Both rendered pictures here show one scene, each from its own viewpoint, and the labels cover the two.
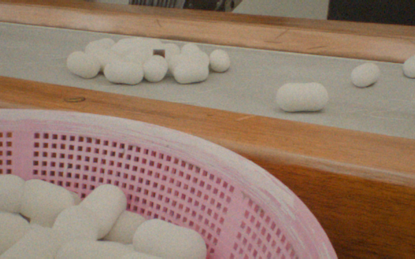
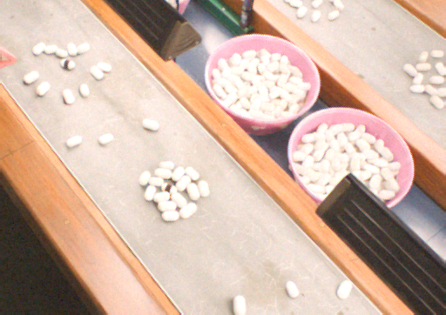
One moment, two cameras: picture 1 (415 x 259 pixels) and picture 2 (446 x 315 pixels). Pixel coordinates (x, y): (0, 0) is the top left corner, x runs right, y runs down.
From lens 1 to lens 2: 1.38 m
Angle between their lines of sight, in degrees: 98
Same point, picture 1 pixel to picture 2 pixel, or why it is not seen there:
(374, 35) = (56, 170)
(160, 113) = (206, 108)
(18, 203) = (240, 110)
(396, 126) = (134, 108)
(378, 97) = (114, 129)
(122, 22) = (148, 281)
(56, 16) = not seen: outside the picture
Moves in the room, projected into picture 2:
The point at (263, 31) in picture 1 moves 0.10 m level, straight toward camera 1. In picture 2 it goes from (91, 211) to (121, 176)
